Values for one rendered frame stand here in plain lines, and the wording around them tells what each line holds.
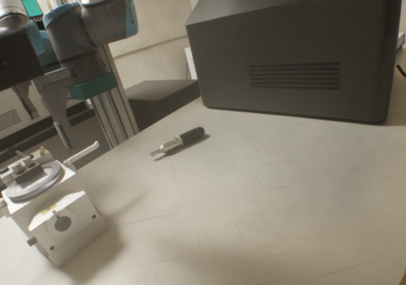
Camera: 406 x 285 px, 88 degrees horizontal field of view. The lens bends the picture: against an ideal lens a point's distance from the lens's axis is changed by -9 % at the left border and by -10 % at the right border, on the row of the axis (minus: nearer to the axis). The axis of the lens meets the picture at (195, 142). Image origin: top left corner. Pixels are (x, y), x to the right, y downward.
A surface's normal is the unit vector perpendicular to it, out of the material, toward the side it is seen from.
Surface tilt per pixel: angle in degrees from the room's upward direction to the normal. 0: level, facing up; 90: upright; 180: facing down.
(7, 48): 90
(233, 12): 58
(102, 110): 90
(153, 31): 90
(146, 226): 0
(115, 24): 110
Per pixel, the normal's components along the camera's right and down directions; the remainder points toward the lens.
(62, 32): 0.08, 0.45
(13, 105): 0.74, 0.16
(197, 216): -0.22, -0.86
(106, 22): 0.08, 0.77
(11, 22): 0.29, -0.20
